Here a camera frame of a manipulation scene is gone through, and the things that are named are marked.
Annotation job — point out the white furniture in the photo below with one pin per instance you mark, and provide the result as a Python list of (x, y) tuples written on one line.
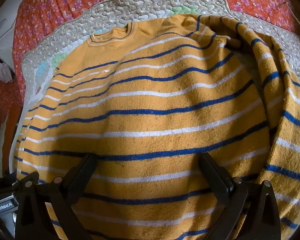
[(5, 27)]

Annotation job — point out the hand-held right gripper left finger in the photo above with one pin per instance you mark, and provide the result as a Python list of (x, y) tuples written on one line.
[(83, 172)]

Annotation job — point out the yellow striped sweater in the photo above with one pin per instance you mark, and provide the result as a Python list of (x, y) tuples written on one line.
[(155, 110)]

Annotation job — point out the red floral bedsheet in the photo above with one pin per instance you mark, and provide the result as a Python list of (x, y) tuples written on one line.
[(40, 12)]

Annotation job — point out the quilted pastel patchwork mat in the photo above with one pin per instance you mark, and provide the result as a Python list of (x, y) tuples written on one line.
[(145, 5)]

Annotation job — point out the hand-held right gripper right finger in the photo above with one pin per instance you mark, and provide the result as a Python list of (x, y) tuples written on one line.
[(216, 177)]

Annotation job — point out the white crumpled cloth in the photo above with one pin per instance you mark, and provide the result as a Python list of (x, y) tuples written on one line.
[(3, 71)]

